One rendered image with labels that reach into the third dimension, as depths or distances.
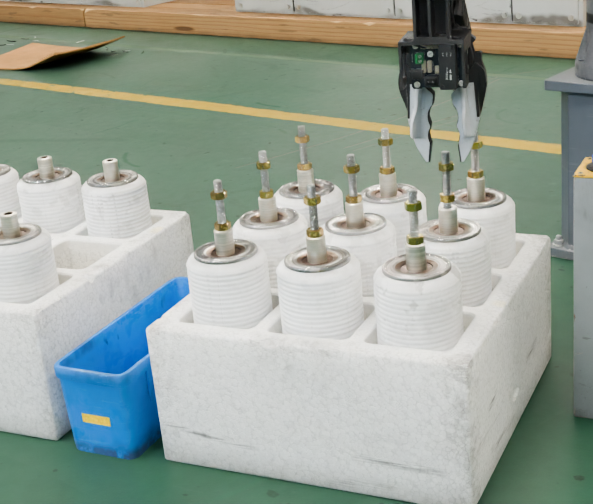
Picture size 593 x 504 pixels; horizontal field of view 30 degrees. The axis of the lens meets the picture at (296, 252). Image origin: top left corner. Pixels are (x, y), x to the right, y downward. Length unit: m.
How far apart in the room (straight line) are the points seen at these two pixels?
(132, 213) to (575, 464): 0.72
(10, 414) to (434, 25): 0.74
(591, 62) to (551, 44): 1.65
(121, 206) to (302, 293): 0.47
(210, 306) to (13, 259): 0.29
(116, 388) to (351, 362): 0.31
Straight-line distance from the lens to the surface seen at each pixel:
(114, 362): 1.51
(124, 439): 1.40
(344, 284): 1.23
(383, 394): 1.21
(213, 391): 1.31
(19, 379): 1.47
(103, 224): 1.64
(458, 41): 1.19
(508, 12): 3.60
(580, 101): 1.82
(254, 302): 1.29
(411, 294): 1.18
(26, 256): 1.45
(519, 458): 1.35
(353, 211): 1.34
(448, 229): 1.31
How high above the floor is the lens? 0.71
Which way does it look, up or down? 21 degrees down
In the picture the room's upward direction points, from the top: 5 degrees counter-clockwise
